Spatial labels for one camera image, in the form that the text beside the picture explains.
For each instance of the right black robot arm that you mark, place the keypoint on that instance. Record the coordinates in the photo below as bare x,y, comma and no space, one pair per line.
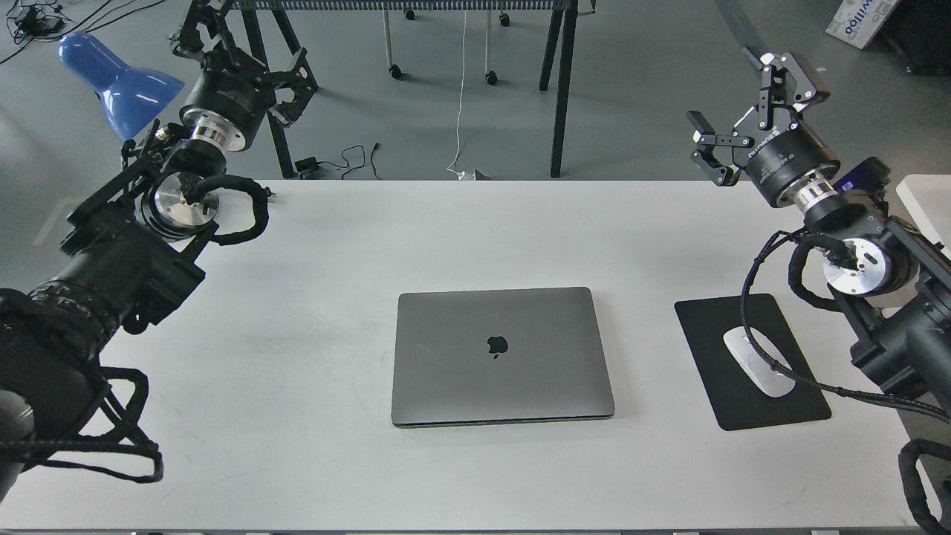
852,256

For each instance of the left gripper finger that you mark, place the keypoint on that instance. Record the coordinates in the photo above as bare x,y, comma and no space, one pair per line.
298,79
188,43

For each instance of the rolling cart legs with castors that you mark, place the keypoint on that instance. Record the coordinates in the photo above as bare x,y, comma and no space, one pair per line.
468,39

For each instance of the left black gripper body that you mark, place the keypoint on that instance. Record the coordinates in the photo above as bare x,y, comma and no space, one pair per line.
225,110

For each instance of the white computer mouse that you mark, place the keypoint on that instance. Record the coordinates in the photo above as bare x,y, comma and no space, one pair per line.
771,382

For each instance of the grey laptop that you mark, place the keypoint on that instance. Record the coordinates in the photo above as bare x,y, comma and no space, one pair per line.
497,357

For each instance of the white cardboard box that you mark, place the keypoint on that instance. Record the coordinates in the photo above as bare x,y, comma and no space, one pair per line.
857,22

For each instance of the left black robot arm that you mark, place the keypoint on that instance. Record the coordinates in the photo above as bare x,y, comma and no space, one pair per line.
133,251

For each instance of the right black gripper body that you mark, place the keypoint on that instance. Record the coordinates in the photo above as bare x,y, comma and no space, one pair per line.
782,158

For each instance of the black power adapter with cable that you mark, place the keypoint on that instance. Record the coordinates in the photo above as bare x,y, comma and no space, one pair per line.
311,168

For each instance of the black mouse pad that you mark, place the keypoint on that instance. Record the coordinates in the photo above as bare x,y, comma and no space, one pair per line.
743,390

